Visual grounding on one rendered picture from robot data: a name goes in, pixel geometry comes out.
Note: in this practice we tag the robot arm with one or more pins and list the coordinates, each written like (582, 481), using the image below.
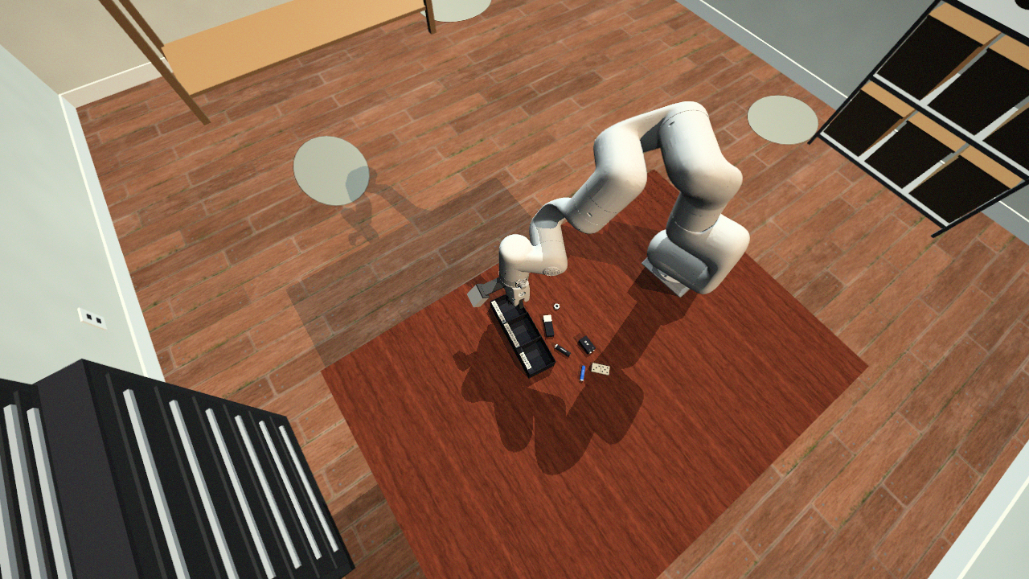
(695, 166)

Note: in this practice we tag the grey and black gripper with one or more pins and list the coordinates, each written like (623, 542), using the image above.
(515, 296)

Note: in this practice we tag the dark grey rack of labelled bins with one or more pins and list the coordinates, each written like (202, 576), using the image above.
(524, 337)

